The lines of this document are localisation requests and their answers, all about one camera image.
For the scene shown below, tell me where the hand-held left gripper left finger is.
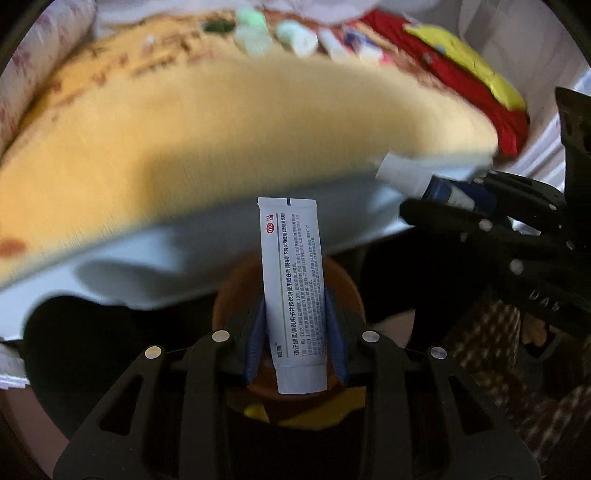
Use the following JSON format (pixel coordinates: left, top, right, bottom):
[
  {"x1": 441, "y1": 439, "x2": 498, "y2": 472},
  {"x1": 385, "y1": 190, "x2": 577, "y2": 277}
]
[{"x1": 53, "y1": 295, "x2": 269, "y2": 480}]

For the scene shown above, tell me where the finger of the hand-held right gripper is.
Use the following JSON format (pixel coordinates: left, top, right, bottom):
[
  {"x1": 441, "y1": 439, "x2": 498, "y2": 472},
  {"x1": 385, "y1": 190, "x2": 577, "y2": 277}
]
[
  {"x1": 399, "y1": 198, "x2": 574, "y2": 283},
  {"x1": 481, "y1": 171, "x2": 568, "y2": 219}
]

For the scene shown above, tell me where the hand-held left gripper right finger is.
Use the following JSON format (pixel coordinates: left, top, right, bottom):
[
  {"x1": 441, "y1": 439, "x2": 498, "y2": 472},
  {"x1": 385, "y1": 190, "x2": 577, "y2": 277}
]
[{"x1": 324, "y1": 291, "x2": 541, "y2": 480}]

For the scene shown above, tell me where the blue and white tube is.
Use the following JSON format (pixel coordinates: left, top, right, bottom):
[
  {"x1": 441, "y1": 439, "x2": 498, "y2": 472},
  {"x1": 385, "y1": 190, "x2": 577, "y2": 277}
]
[{"x1": 375, "y1": 154, "x2": 498, "y2": 211}]

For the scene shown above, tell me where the brown round bin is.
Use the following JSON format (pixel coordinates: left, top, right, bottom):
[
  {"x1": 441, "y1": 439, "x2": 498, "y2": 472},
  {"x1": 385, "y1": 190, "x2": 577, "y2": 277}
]
[{"x1": 211, "y1": 253, "x2": 368, "y2": 431}]

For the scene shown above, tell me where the white ointment tube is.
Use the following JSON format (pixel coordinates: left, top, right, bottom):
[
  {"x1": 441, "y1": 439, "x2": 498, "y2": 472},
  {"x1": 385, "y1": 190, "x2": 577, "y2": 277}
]
[{"x1": 257, "y1": 197, "x2": 328, "y2": 394}]

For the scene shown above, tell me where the white bed sheet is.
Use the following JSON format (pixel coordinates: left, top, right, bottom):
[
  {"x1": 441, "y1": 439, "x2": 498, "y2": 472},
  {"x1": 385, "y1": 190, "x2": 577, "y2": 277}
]
[{"x1": 0, "y1": 175, "x2": 492, "y2": 340}]

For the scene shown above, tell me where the red cloth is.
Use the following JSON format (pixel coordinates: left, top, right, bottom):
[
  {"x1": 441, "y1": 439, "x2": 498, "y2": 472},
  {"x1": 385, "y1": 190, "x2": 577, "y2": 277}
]
[{"x1": 360, "y1": 9, "x2": 530, "y2": 158}]

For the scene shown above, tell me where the brown plaid cloth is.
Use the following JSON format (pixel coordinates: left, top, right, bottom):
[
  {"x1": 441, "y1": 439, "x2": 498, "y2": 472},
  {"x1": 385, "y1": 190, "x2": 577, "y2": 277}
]
[{"x1": 445, "y1": 295, "x2": 591, "y2": 467}]

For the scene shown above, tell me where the yellow cloth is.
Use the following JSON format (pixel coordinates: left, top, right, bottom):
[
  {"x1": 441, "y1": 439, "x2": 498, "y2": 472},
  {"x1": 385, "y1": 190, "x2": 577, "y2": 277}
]
[{"x1": 403, "y1": 23, "x2": 527, "y2": 112}]

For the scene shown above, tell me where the white blue red packet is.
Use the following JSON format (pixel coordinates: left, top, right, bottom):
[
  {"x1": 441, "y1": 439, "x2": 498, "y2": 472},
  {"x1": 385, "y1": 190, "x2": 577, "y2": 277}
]
[{"x1": 344, "y1": 27, "x2": 385, "y2": 66}]

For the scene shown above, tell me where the white slim packet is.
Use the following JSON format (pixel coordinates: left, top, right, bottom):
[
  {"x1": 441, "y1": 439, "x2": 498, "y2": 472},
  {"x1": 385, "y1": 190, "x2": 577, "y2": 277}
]
[{"x1": 318, "y1": 30, "x2": 356, "y2": 62}]

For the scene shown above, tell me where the yellow printed blanket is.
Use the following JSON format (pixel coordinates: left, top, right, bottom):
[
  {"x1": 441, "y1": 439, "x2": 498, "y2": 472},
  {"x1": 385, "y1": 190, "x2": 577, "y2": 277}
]
[{"x1": 0, "y1": 9, "x2": 502, "y2": 292}]

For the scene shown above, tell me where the white paper stack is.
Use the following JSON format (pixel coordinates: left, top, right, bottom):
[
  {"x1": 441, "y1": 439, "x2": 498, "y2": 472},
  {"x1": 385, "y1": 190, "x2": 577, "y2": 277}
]
[{"x1": 0, "y1": 340, "x2": 29, "y2": 391}]

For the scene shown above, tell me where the pink floral cloth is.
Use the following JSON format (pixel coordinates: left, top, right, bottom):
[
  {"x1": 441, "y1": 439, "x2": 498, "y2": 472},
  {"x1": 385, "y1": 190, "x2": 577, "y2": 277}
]
[{"x1": 0, "y1": 0, "x2": 99, "y2": 155}]

